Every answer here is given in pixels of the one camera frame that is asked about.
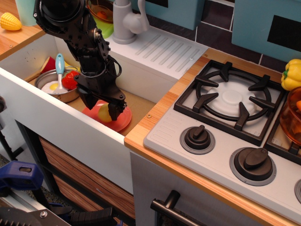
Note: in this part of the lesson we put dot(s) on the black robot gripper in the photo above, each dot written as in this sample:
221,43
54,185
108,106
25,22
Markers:
102,85

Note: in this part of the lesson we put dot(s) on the yellow toy potato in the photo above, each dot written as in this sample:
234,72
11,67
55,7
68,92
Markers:
103,113

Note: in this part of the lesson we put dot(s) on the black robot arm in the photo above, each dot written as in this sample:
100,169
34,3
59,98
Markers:
71,21

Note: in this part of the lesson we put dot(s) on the pink plastic plate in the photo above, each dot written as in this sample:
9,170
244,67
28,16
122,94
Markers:
118,125

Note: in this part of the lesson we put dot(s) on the red toy strawberry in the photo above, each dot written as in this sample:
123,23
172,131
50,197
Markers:
68,80

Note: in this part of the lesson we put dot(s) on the toy fried egg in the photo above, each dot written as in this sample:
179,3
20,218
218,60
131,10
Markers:
50,87

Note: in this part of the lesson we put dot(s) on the red and yellow toy cup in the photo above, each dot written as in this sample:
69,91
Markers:
48,65

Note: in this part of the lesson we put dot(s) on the green plastic cutting board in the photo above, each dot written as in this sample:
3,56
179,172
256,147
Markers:
105,27

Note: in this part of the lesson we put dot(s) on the grey toy faucet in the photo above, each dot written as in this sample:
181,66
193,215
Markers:
127,24

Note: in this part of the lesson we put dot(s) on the amber glass bowl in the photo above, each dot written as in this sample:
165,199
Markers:
101,9

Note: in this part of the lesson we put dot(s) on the left black stove knob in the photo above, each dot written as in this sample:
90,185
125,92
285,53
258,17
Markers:
197,140

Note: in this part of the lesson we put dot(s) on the black stove knob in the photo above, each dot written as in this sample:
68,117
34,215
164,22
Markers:
253,166
197,140

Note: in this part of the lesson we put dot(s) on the blue clamp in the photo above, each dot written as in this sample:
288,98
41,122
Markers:
20,175

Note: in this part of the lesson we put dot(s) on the teal plastic cup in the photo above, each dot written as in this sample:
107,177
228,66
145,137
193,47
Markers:
25,10

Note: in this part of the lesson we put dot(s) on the yellow toy corn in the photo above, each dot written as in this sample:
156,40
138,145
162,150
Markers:
10,22

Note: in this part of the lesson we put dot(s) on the white burner cap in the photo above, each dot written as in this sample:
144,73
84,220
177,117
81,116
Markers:
230,95

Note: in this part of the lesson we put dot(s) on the black stove grate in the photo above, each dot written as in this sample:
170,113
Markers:
250,128
279,143

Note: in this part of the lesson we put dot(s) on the middle black stove knob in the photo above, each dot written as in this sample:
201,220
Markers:
253,166

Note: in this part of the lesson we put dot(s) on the orange transparent pot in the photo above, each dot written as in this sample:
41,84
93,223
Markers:
290,117

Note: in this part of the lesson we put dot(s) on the yellow toy bell pepper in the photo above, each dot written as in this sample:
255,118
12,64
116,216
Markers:
291,77

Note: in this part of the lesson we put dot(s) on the right grey stove knob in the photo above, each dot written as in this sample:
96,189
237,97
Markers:
297,190

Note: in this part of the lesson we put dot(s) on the blue handled spatula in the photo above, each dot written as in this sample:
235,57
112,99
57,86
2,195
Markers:
60,67

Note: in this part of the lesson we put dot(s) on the black oven door handle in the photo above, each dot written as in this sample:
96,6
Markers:
167,213

